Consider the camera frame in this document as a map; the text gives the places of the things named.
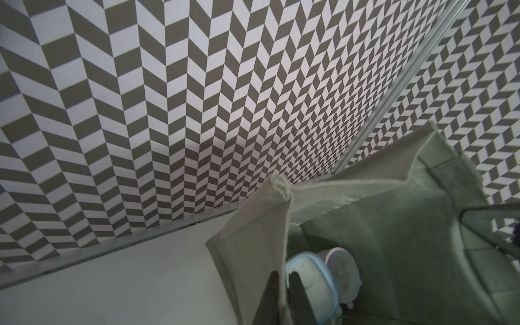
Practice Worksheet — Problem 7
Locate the green canvas bag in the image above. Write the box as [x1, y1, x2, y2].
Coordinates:
[207, 123, 519, 324]

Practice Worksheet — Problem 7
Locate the light blue square clock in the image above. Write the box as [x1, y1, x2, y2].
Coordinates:
[286, 251, 339, 324]

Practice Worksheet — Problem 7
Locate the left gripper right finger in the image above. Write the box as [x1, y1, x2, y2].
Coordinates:
[288, 272, 317, 325]

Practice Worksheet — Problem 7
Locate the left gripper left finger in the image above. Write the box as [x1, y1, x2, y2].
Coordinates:
[253, 271, 279, 325]

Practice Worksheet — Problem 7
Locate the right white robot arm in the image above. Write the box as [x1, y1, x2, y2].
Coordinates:
[460, 203, 519, 260]

